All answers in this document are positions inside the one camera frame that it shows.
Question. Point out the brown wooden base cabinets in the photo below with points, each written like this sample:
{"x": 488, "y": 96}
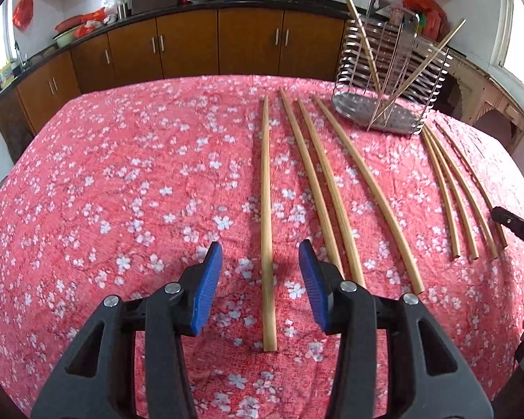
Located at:
{"x": 244, "y": 43}

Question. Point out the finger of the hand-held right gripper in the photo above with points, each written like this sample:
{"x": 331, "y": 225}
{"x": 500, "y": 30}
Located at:
{"x": 522, "y": 231}

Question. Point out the crumpled red plastic bag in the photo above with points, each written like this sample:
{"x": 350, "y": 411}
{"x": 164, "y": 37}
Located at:
{"x": 91, "y": 19}

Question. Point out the red floral tablecloth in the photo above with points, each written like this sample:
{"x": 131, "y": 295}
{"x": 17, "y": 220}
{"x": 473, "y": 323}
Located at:
{"x": 135, "y": 183}

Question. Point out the steel faucet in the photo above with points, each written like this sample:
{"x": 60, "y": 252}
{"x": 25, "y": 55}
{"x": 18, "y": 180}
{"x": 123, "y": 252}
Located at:
{"x": 21, "y": 59}

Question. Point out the red basin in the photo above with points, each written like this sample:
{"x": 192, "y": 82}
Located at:
{"x": 67, "y": 24}

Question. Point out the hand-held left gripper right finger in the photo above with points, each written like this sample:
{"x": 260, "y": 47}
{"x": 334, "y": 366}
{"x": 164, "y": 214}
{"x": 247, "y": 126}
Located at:
{"x": 314, "y": 288}

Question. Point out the green and yellow boxes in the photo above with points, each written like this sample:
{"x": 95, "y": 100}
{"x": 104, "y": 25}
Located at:
{"x": 422, "y": 22}

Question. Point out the red hanging decoration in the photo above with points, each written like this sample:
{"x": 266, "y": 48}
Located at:
{"x": 23, "y": 13}

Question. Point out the steel cups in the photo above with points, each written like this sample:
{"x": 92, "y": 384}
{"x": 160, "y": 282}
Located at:
{"x": 122, "y": 11}

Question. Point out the yellow bottle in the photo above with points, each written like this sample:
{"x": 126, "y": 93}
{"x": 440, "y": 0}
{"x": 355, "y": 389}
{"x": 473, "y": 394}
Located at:
{"x": 6, "y": 74}

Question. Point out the bamboo chopstick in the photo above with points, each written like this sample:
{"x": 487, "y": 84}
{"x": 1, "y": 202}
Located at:
{"x": 436, "y": 52}
{"x": 476, "y": 174}
{"x": 267, "y": 227}
{"x": 471, "y": 196}
{"x": 367, "y": 170}
{"x": 327, "y": 183}
{"x": 305, "y": 170}
{"x": 441, "y": 187}
{"x": 456, "y": 196}
{"x": 358, "y": 22}

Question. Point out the beige carved cabinet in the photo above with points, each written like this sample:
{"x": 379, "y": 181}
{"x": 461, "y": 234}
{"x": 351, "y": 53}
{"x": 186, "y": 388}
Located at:
{"x": 493, "y": 91}

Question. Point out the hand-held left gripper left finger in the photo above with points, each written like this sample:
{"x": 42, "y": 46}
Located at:
{"x": 207, "y": 288}

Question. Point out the green basin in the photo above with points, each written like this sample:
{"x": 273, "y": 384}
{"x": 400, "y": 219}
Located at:
{"x": 65, "y": 39}

